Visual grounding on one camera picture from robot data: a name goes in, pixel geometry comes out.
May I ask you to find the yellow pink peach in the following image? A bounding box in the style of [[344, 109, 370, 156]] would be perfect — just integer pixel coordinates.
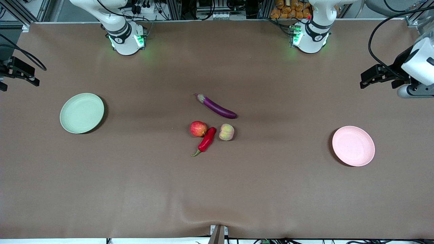
[[219, 123, 235, 141]]

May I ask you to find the purple eggplant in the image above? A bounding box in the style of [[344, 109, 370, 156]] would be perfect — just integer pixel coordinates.
[[194, 93, 238, 119]]

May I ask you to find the red chili pepper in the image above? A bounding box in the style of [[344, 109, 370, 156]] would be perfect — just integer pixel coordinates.
[[191, 127, 217, 157]]

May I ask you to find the red apple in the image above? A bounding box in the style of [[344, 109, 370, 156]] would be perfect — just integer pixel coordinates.
[[190, 121, 208, 137]]

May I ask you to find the pale green plate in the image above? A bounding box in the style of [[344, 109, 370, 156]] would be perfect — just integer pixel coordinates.
[[60, 93, 105, 134]]

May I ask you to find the pink plate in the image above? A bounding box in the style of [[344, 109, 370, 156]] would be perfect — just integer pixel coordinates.
[[332, 126, 375, 167]]

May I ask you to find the orange snack pile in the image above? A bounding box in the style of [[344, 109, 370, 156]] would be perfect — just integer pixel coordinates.
[[270, 0, 312, 20]]

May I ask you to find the white power strip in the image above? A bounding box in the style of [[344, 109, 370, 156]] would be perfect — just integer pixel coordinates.
[[129, 0, 160, 16]]

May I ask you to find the brown table mat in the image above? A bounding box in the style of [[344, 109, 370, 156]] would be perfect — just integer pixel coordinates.
[[0, 20, 434, 239]]

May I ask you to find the grey electronics box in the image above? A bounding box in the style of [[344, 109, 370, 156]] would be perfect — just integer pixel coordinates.
[[196, 0, 232, 20]]

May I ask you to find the long black cable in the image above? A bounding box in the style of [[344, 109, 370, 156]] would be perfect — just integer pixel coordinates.
[[0, 33, 47, 72], [368, 6, 434, 80]]

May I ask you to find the aluminium frame profile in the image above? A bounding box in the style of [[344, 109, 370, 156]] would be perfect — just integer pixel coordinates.
[[405, 15, 426, 27], [165, 0, 182, 20], [6, 0, 34, 26]]

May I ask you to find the grey metal mount post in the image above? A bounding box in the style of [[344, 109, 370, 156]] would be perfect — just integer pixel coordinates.
[[208, 225, 229, 244]]

